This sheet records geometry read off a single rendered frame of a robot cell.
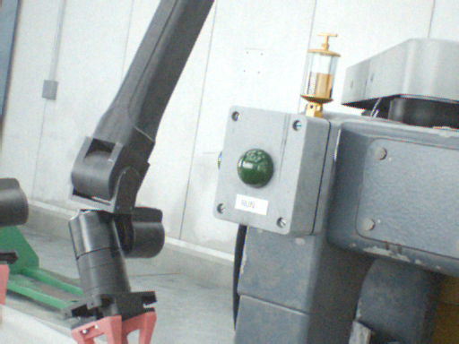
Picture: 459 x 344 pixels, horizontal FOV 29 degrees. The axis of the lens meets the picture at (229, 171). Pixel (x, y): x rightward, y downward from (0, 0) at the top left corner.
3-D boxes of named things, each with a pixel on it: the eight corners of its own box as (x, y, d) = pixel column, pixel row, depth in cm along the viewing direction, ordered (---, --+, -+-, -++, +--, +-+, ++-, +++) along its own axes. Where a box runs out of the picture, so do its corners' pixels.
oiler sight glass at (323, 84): (296, 92, 74) (303, 51, 74) (312, 96, 76) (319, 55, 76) (321, 96, 72) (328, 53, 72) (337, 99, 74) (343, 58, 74)
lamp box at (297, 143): (211, 217, 70) (229, 104, 69) (245, 218, 73) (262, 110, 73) (288, 236, 65) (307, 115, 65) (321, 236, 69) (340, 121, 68)
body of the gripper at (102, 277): (160, 305, 107) (146, 246, 109) (99, 310, 99) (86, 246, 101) (123, 319, 111) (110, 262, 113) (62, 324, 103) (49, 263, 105)
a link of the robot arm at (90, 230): (56, 216, 108) (88, 201, 105) (97, 218, 113) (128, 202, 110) (67, 270, 106) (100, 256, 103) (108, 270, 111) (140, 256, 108)
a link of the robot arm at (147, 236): (72, 153, 108) (121, 167, 103) (135, 161, 118) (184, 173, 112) (54, 248, 109) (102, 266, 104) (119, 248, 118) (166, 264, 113)
